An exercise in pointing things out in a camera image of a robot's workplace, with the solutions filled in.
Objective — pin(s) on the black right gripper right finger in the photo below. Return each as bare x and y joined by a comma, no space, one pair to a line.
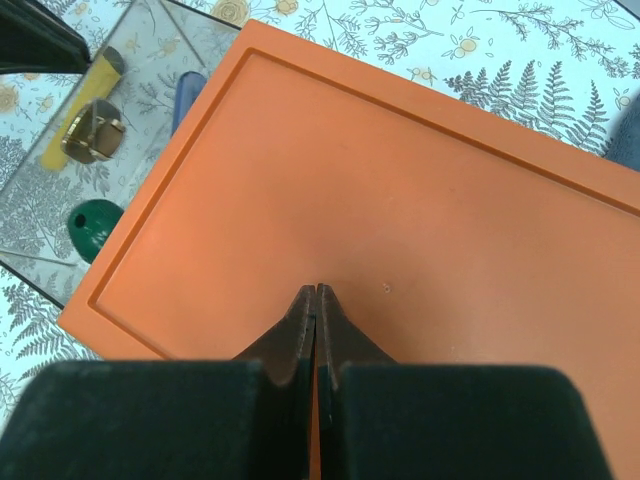
380,419

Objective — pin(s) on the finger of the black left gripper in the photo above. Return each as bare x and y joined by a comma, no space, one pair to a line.
34,40

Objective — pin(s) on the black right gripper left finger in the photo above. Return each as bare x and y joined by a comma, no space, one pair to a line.
243,418

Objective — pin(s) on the clear acrylic drawer tray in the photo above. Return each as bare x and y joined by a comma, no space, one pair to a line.
160,41

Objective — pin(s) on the blue red screwdriver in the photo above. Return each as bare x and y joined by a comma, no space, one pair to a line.
189,86

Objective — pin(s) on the green stubby screwdriver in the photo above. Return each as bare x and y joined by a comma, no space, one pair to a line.
89,225

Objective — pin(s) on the orange wooden drawer box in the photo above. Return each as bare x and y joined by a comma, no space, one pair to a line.
449,235

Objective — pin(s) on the yellow utility knife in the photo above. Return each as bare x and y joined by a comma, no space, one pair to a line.
91,129

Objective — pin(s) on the floral patterned table mat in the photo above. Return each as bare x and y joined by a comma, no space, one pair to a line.
566,68

